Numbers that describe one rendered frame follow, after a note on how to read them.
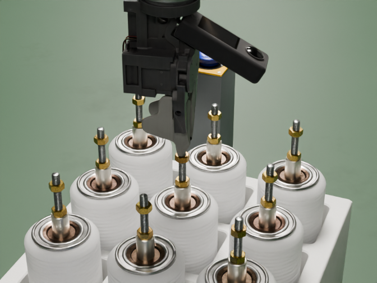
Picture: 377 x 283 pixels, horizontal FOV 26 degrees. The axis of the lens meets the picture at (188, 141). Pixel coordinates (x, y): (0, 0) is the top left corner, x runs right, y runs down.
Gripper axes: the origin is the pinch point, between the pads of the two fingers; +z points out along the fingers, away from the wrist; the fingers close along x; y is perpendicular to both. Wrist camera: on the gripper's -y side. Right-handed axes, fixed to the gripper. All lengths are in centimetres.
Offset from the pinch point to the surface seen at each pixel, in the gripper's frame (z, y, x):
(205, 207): 8.8, -2.7, 1.1
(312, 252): 16.3, -17.1, -1.4
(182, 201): 8.2, 0.4, 1.1
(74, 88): 34, 40, -74
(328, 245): 16.3, -19.3, -3.3
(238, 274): 7.5, -8.8, 15.1
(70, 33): 34, 50, -105
